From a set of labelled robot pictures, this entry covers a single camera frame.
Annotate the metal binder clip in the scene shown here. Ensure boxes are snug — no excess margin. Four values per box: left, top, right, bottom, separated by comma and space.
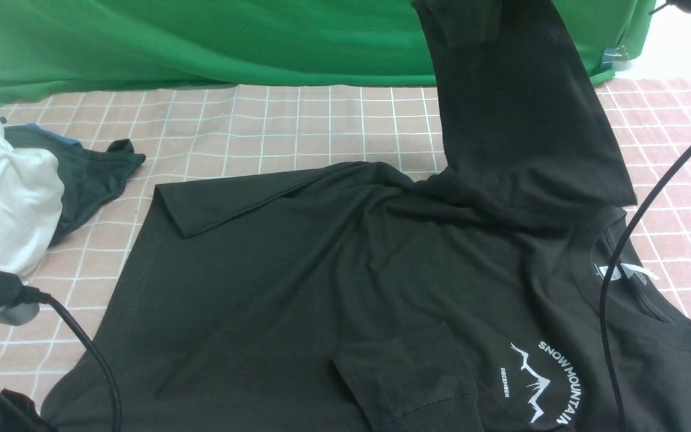
599, 46, 630, 70

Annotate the dark teal garment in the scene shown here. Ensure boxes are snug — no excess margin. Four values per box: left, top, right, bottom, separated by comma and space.
4, 125, 146, 246

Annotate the white garment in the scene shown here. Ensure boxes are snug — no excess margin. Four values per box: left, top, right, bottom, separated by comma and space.
0, 123, 65, 275

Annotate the blue garment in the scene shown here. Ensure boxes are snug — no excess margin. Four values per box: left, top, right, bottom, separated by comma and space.
22, 124, 83, 148

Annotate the black left camera cable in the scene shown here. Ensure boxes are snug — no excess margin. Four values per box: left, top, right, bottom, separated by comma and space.
22, 288, 123, 432

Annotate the dark gray long-sleeve top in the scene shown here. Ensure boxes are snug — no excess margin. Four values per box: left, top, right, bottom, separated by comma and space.
40, 0, 691, 432

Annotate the black camera cable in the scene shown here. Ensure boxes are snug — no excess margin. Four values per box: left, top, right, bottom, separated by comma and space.
22, 288, 123, 432
599, 111, 691, 432

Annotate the black right camera cable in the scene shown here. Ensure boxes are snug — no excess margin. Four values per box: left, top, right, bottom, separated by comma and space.
599, 111, 691, 432

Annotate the green backdrop cloth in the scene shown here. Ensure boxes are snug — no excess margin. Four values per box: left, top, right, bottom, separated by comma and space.
0, 0, 658, 112

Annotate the pink checkered tablecloth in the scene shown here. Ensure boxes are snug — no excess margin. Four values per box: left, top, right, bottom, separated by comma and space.
0, 76, 691, 406

